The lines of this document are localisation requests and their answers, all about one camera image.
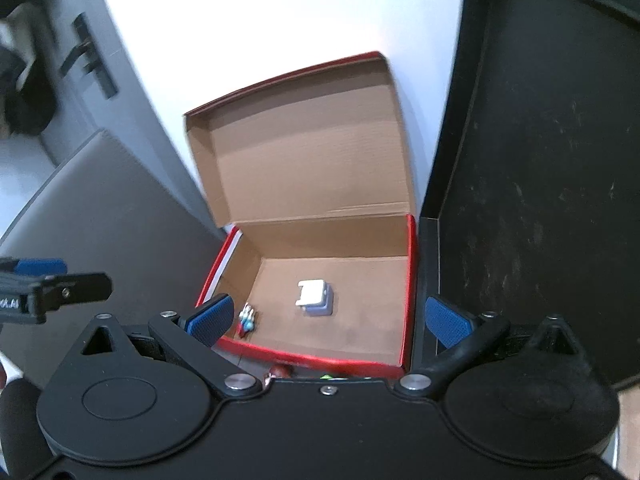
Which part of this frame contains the brown haired girl figurine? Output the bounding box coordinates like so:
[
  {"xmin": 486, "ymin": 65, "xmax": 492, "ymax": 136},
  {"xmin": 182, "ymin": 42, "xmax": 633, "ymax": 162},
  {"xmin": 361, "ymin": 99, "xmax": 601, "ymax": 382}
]
[{"xmin": 264, "ymin": 364, "xmax": 293, "ymax": 388}]

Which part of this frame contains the white and grey charger cube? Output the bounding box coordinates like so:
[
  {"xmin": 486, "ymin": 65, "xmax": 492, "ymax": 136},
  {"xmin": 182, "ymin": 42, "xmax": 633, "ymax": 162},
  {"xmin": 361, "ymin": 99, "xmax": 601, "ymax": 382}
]
[{"xmin": 295, "ymin": 278, "xmax": 333, "ymax": 316}]

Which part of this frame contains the person's left hand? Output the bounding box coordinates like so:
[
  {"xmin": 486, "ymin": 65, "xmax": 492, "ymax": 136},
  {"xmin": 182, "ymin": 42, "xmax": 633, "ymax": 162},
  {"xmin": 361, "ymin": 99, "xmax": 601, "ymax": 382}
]
[{"xmin": 1, "ymin": 367, "xmax": 52, "ymax": 479}]

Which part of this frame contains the black tray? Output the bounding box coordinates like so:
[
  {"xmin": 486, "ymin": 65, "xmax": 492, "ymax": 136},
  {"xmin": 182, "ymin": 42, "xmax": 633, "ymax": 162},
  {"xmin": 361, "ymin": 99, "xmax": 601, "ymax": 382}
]
[{"xmin": 418, "ymin": 0, "xmax": 639, "ymax": 389}]

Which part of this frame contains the dark bag on floor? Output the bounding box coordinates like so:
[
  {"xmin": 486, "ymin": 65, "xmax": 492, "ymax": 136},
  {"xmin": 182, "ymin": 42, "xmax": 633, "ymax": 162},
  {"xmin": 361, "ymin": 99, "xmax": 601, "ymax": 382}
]
[{"xmin": 1, "ymin": 0, "xmax": 58, "ymax": 139}]

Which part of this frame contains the grey door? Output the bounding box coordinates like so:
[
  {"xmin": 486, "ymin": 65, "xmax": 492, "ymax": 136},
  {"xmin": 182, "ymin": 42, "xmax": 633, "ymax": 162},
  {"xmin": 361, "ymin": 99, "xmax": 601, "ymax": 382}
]
[{"xmin": 42, "ymin": 0, "xmax": 216, "ymax": 231}]

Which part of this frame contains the red cardboard shoe box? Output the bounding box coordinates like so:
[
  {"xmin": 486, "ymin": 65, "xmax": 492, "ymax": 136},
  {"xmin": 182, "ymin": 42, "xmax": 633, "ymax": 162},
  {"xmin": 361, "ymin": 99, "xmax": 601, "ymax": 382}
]
[{"xmin": 184, "ymin": 52, "xmax": 418, "ymax": 379}]

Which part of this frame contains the black door handle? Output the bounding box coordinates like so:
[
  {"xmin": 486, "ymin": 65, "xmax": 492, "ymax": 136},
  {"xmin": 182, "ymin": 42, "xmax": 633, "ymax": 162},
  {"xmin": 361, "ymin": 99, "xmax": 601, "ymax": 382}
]
[{"xmin": 58, "ymin": 13, "xmax": 119, "ymax": 99}]

